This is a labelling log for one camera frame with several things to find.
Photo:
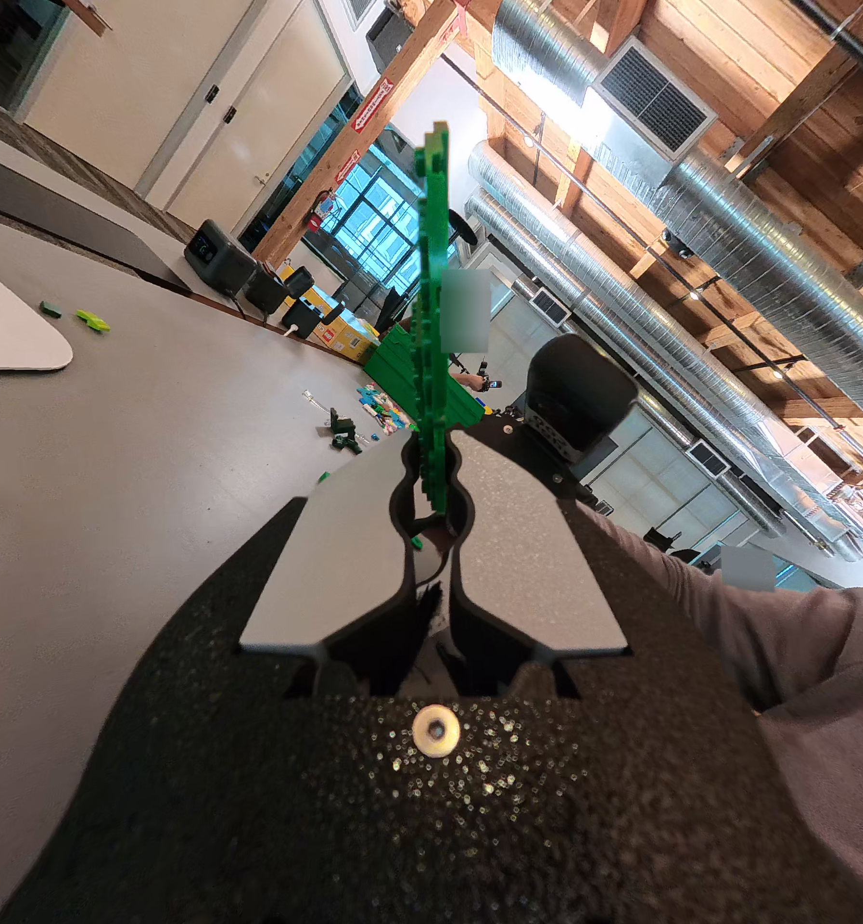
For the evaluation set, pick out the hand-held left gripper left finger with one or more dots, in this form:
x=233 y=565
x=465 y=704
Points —
x=323 y=563

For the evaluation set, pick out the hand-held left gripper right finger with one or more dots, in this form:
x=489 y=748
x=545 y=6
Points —
x=540 y=563

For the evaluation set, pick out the green lego plate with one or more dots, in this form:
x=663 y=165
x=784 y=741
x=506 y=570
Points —
x=431 y=216

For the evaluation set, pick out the person's right forearm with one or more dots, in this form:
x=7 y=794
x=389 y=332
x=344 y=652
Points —
x=691 y=613

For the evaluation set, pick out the dark green lego figure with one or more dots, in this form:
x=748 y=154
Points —
x=343 y=433

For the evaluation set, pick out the pile of lego bricks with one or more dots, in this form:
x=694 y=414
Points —
x=381 y=415

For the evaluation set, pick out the yellow lego box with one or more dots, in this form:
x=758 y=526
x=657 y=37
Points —
x=345 y=336

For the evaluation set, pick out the green bin stack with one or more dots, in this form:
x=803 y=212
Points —
x=388 y=368

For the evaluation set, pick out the black round lamp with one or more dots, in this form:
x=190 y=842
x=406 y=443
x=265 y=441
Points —
x=462 y=225

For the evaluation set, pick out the black power adapter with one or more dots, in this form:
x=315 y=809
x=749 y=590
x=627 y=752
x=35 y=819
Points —
x=298 y=281
x=303 y=317
x=265 y=289

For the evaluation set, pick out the metal vent grille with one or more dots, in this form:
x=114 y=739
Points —
x=655 y=97

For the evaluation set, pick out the red fire extinguisher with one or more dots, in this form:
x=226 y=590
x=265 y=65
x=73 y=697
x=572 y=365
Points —
x=321 y=209

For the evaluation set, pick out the dark power station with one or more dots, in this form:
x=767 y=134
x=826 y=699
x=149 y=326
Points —
x=215 y=256

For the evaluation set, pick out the wooden beam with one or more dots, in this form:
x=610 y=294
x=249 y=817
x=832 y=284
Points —
x=345 y=159

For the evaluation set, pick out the lime green brick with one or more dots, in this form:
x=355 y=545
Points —
x=94 y=321

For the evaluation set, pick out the small dark green brick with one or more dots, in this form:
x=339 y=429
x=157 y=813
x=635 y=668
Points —
x=50 y=310

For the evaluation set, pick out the person's torso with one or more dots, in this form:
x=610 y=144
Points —
x=835 y=794

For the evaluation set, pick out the cream double door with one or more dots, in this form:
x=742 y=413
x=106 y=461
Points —
x=186 y=108

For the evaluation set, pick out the slim silver air duct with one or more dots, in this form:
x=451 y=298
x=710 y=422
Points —
x=518 y=238
x=547 y=209

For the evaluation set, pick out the large silver air duct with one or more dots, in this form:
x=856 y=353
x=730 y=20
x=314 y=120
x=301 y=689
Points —
x=727 y=216

